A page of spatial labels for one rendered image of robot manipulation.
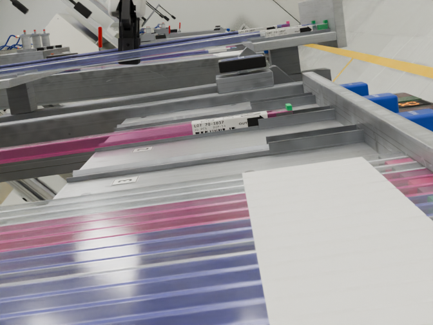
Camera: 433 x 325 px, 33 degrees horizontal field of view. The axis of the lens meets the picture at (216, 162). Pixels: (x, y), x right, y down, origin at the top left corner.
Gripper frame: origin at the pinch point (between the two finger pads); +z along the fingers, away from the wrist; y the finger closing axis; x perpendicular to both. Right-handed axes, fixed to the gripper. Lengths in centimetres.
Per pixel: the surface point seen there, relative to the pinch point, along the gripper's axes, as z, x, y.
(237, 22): -9, 43, -703
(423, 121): 1, 26, 69
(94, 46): 12, -68, -395
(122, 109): 4.8, 3.4, 37.5
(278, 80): 1.7, 20.4, 31.6
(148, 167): 5, 9, 69
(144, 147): 5, 8, 59
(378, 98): 1, 26, 58
